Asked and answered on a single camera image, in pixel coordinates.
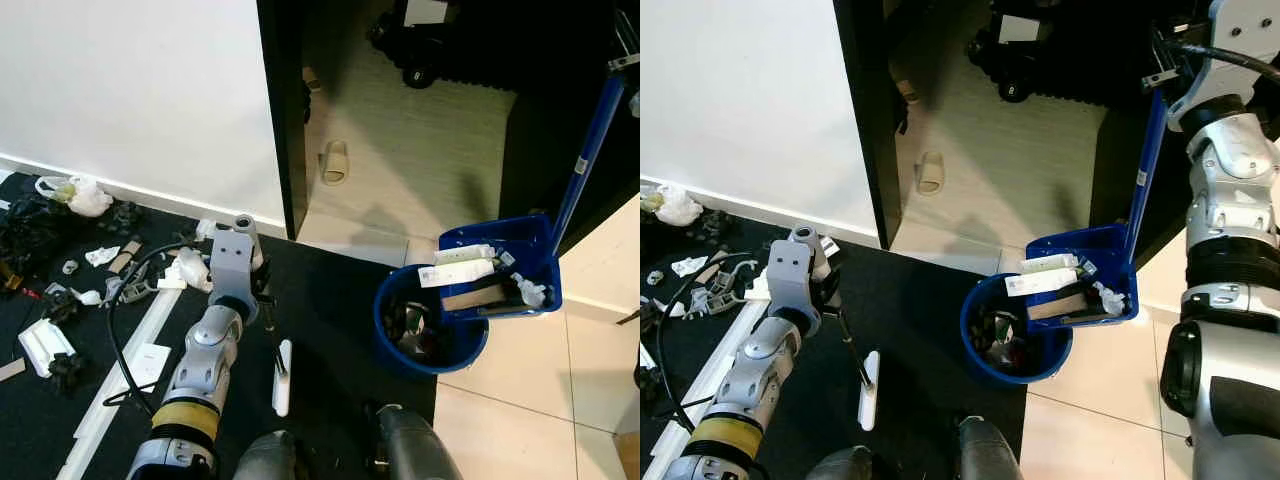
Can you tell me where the white brush with black handle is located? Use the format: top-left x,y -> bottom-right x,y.
262,305 -> 294,419
838,310 -> 882,433

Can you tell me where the blue long-handled dustpan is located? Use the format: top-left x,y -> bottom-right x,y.
437,55 -> 633,321
1018,88 -> 1173,329

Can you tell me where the white paper sheet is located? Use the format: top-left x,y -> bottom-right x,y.
130,343 -> 173,386

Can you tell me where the blue round waste bin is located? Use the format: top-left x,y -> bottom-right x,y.
373,263 -> 491,378
960,273 -> 1074,387

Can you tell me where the black wheeled dolly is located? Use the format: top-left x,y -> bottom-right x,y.
965,0 -> 1101,104
368,0 -> 521,91

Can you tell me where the white paper on dolly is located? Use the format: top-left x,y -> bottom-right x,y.
997,14 -> 1046,44
403,0 -> 451,28

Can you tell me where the grey left robot leg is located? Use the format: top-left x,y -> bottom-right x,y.
808,445 -> 881,480
232,430 -> 299,480

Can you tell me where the grey robot leg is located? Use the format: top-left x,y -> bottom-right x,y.
808,445 -> 881,480
372,403 -> 463,480
232,430 -> 299,480
955,415 -> 1026,480

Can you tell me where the long white strip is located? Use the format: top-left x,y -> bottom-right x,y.
642,300 -> 766,480
58,285 -> 183,480

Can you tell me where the white plastic bag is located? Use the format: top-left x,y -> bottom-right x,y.
35,175 -> 114,219
642,185 -> 706,228

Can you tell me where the white carton with print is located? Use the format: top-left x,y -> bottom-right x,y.
1005,270 -> 1083,298
418,260 -> 496,289

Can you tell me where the brown cardboard slab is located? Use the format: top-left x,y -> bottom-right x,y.
440,280 -> 516,313
1027,290 -> 1096,321

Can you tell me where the black plastic debris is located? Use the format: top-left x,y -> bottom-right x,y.
48,352 -> 86,396

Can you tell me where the grey right robot leg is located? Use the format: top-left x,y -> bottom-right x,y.
372,403 -> 463,480
955,415 -> 1026,480

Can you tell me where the white plastic tray piece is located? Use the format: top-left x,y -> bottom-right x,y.
17,318 -> 78,379

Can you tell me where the black plastic bag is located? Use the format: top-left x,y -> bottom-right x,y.
0,195 -> 76,276

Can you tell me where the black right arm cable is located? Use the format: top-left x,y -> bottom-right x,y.
1160,35 -> 1280,76

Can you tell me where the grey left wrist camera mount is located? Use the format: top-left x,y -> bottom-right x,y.
767,225 -> 829,316
207,212 -> 265,309

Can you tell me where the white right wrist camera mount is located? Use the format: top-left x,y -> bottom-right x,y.
1180,0 -> 1280,126

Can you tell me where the black door frame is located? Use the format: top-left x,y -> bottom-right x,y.
833,0 -> 911,251
255,0 -> 311,241

